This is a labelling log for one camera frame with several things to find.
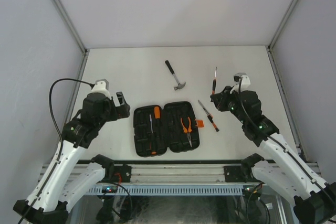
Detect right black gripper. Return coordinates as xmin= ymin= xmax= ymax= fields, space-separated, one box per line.
xmin=211 ymin=86 xmax=247 ymax=125

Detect small orange black precision screwdriver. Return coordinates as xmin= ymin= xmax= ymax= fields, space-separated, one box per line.
xmin=212 ymin=67 xmax=217 ymax=95

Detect orange grip bit screwdriver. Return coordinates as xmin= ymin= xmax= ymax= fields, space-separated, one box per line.
xmin=154 ymin=106 xmax=161 ymax=127

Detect black plastic tool case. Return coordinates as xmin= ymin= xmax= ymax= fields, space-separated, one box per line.
xmin=133 ymin=101 xmax=203 ymax=157

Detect black orange handled screwdriver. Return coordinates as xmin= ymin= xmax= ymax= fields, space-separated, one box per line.
xmin=149 ymin=114 xmax=156 ymax=155

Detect orange handled needle-nose pliers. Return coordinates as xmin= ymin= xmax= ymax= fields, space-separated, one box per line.
xmin=180 ymin=117 xmax=192 ymax=147

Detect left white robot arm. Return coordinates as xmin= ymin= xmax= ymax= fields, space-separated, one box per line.
xmin=13 ymin=91 xmax=130 ymax=223

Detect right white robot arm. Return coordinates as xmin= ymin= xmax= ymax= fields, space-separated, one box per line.
xmin=211 ymin=86 xmax=335 ymax=223

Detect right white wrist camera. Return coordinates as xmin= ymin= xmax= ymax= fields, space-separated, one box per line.
xmin=230 ymin=72 xmax=251 ymax=94

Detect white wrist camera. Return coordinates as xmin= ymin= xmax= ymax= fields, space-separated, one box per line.
xmin=91 ymin=79 xmax=111 ymax=99
xmin=230 ymin=72 xmax=251 ymax=94

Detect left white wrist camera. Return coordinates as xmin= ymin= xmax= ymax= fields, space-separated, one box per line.
xmin=91 ymin=79 xmax=111 ymax=99

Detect right black camera cable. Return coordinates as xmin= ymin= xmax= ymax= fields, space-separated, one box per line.
xmin=237 ymin=76 xmax=336 ymax=209

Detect black camera cable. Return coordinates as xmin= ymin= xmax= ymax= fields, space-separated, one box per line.
xmin=237 ymin=76 xmax=336 ymax=209
xmin=18 ymin=78 xmax=95 ymax=224

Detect black handled claw hammer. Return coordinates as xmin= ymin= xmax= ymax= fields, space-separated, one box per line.
xmin=165 ymin=60 xmax=186 ymax=91

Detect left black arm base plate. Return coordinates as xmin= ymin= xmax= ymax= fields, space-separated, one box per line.
xmin=102 ymin=165 xmax=132 ymax=184

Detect aluminium front frame rail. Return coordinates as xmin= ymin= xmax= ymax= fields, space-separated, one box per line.
xmin=38 ymin=163 xmax=320 ymax=184

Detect left black camera cable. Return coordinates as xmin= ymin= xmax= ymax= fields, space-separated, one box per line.
xmin=18 ymin=78 xmax=95 ymax=224

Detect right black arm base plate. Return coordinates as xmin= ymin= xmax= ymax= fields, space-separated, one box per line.
xmin=224 ymin=165 xmax=247 ymax=183

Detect blue slotted cable duct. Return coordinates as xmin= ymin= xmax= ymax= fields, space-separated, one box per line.
xmin=86 ymin=184 xmax=244 ymax=196

